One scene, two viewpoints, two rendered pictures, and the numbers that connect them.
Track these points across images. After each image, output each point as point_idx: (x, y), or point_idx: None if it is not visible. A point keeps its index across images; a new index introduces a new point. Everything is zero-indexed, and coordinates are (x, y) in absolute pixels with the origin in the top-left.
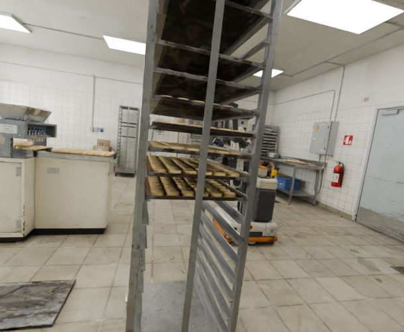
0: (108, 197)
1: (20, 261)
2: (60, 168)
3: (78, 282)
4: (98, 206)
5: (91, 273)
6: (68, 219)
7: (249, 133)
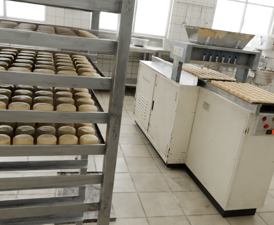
0: (246, 171)
1: (140, 178)
2: (210, 106)
3: (114, 223)
4: (225, 173)
5: None
6: (202, 171)
7: None
